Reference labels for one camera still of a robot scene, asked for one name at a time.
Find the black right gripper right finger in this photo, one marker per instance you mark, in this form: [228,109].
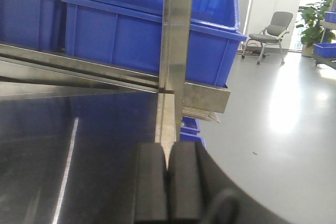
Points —
[200,192]

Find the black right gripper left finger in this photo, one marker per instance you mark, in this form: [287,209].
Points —
[151,198]

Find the blue bins below shelf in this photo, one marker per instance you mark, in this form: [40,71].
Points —
[190,130]

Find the steel shelf rack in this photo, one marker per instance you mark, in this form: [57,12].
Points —
[176,97]

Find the grey office chair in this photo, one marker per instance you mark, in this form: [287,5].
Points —
[271,35]

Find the large blue plastic bin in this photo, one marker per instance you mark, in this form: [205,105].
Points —
[132,39]

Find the small blue bin far right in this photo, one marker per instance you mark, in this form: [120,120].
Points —
[326,50]

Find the green potted plant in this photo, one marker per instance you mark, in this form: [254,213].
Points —
[311,15]

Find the blue bin at left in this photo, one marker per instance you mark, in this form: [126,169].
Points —
[38,24]

